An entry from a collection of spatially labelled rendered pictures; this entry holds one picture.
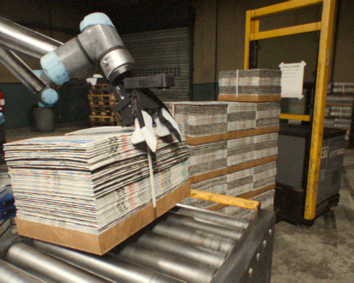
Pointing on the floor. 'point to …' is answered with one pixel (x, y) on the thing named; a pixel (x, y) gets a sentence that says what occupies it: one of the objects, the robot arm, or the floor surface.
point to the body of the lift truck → (334, 136)
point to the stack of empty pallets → (101, 107)
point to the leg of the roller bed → (267, 271)
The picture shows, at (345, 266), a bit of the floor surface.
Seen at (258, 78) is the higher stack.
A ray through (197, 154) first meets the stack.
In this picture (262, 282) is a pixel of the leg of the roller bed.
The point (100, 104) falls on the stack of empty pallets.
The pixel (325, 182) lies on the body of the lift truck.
